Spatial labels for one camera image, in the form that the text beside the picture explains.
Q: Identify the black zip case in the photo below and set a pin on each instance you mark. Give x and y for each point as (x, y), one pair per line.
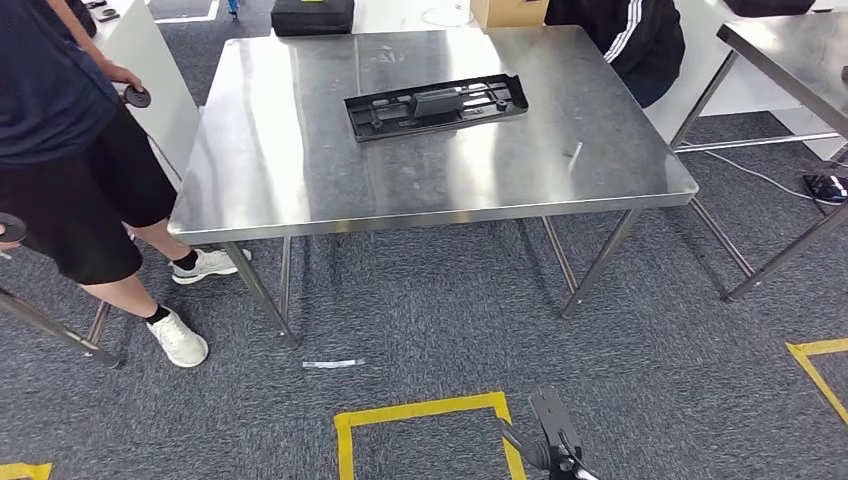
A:
(311, 18)

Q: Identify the standing person's hand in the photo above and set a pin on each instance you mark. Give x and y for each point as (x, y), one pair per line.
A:
(6, 246)
(119, 74)

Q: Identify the black rounded bag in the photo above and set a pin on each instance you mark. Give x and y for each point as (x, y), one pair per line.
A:
(83, 16)

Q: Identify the black plastic panel part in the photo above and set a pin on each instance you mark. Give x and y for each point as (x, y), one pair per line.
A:
(371, 126)

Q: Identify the blue metal cart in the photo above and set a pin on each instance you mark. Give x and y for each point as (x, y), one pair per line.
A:
(233, 6)

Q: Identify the yellow tape square crumpled side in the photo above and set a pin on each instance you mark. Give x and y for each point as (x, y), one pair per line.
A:
(23, 472)

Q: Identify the steel workbench table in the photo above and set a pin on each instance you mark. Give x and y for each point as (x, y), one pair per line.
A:
(298, 166)

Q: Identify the cardboard box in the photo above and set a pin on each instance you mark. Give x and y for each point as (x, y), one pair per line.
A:
(507, 13)

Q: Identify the white strip on carpet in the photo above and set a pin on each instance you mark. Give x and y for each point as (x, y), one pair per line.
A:
(331, 364)

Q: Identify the small black device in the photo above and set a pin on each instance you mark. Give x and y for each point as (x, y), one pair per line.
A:
(95, 4)

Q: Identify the seated person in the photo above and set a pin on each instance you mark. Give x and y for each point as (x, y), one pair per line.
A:
(649, 40)

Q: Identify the beige phone holder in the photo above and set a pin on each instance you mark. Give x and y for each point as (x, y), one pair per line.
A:
(109, 14)

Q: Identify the standing person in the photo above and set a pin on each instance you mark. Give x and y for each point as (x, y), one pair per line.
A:
(53, 99)

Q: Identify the yellow floor tape square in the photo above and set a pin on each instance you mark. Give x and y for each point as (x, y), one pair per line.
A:
(344, 437)

